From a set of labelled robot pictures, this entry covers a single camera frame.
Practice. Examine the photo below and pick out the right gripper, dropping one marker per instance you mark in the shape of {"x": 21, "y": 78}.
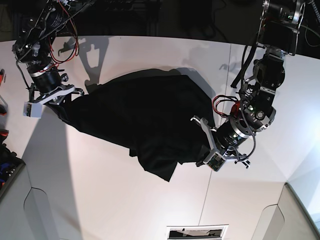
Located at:
{"x": 54, "y": 96}

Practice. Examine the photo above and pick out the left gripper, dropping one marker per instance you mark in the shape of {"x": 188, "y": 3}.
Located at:
{"x": 225, "y": 139}

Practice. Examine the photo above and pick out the black t-shirt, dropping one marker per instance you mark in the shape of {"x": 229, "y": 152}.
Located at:
{"x": 149, "y": 113}

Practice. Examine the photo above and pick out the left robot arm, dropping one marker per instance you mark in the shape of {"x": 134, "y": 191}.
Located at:
{"x": 262, "y": 72}

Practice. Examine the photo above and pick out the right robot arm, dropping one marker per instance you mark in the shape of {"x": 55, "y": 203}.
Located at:
{"x": 34, "y": 49}

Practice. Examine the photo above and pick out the red black clamp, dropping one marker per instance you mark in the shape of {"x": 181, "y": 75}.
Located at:
{"x": 3, "y": 106}
{"x": 4, "y": 132}

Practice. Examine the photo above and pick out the bin of dark clothes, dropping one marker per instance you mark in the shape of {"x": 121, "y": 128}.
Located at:
{"x": 10, "y": 166}

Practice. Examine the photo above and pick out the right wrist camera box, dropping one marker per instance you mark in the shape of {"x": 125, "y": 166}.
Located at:
{"x": 32, "y": 110}

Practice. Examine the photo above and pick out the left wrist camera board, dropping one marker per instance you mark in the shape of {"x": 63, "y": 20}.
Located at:
{"x": 214, "y": 160}

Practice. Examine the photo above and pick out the red handled screwdriver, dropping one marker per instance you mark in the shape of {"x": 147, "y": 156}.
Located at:
{"x": 2, "y": 76}

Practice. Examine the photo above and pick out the left grey table bracket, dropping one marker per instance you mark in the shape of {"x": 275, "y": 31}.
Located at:
{"x": 39, "y": 215}

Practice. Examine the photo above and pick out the grey table bracket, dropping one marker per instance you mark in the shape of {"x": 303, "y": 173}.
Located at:
{"x": 270, "y": 225}
{"x": 39, "y": 215}

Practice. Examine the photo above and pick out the right grey table bracket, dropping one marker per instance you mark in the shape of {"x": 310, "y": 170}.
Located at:
{"x": 270, "y": 225}

